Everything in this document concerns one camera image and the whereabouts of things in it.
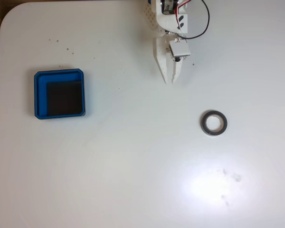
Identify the black tape roll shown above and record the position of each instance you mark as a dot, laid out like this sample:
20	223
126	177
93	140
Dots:
214	133

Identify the blue square box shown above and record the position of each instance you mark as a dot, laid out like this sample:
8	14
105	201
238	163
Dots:
41	95

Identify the white gripper camera box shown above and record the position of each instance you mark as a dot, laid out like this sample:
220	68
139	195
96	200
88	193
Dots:
179	48

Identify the white perforated base plate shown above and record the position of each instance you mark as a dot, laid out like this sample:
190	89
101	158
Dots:
150	17

